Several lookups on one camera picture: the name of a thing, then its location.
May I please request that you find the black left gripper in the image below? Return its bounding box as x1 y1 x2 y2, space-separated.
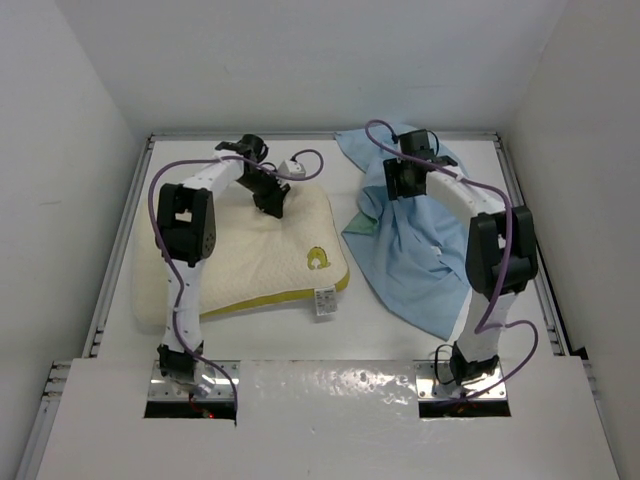
238 170 290 219

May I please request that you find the cream yellow-edged pillow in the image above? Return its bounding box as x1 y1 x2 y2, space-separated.
130 184 351 335

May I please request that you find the light blue pillowcase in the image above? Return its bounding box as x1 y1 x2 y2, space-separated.
334 129 470 340

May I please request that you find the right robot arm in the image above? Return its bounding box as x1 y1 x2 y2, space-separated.
383 130 538 388

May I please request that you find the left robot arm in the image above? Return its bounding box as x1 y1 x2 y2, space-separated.
148 134 290 382

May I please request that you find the white pillow care label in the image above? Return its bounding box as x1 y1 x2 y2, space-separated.
314 286 338 317

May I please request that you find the white front cover board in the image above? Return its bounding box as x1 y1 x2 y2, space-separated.
38 358 617 479

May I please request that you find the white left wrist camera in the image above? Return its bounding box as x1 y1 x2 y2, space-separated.
277 159 306 180

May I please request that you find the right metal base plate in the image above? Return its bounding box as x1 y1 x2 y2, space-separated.
414 360 508 403

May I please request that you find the metal base plate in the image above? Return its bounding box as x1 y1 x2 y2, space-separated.
147 360 240 402
414 360 508 403

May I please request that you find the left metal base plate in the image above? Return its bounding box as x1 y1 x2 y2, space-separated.
147 360 240 402

